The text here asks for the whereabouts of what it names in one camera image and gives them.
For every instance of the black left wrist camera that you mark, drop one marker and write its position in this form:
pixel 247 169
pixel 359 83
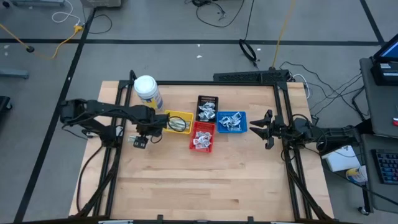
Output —
pixel 161 120

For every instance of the yellow plastic basket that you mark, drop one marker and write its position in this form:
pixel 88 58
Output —
pixel 189 113

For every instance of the laptop with blue screen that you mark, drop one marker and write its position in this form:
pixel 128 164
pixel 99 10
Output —
pixel 390 49

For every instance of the grey furniture base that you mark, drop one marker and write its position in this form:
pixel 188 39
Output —
pixel 37 2

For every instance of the silver left mounting plate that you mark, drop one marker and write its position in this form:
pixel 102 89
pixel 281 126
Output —
pixel 88 134

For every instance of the white box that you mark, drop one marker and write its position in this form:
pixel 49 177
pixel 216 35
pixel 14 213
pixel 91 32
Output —
pixel 339 160

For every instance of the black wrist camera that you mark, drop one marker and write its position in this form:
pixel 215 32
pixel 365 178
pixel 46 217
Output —
pixel 301 127
pixel 161 120

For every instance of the grey floor bar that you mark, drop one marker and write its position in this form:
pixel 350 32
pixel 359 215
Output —
pixel 14 73

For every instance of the grey box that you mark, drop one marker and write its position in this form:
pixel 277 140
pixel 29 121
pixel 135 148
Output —
pixel 101 3

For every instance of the black round floor puck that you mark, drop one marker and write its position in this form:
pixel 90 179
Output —
pixel 30 48

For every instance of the desk caster wheel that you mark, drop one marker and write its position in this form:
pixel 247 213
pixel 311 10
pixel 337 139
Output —
pixel 363 210

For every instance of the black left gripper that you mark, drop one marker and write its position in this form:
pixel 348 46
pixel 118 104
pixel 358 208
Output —
pixel 149 123

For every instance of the lying wipes canister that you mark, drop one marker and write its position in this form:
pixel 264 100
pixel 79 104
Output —
pixel 357 175

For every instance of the disinfecting wipes canister white lid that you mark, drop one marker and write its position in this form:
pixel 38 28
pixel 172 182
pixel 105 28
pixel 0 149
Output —
pixel 146 87

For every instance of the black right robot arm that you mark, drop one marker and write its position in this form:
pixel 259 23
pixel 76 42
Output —
pixel 335 135

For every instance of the green-striped bandage packet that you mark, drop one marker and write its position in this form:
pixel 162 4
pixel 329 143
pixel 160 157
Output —
pixel 178 127
pixel 174 121
pixel 179 122
pixel 132 138
pixel 183 124
pixel 174 125

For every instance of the small red item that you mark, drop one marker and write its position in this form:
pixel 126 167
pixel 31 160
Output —
pixel 395 122

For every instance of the black plastic basket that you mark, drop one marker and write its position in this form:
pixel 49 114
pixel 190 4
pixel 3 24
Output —
pixel 207 99

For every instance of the black power strip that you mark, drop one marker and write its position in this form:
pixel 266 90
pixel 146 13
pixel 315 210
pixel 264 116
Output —
pixel 248 76

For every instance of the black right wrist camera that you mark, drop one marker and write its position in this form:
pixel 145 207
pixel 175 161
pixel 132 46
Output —
pixel 301 127

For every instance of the red plastic basket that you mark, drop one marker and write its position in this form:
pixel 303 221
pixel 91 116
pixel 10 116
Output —
pixel 202 125

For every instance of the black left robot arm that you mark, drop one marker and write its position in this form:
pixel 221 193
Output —
pixel 102 112

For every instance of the blue plastic basket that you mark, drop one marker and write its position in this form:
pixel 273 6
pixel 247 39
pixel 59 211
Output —
pixel 244 130

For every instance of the black desktop device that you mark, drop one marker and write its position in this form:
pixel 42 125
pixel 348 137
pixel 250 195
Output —
pixel 385 74

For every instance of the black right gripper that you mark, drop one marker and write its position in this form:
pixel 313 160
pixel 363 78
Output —
pixel 277 129

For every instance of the grey keyboard desk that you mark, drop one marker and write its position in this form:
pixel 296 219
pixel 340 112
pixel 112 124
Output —
pixel 382 199

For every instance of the black keyboard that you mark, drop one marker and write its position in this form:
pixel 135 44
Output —
pixel 387 166

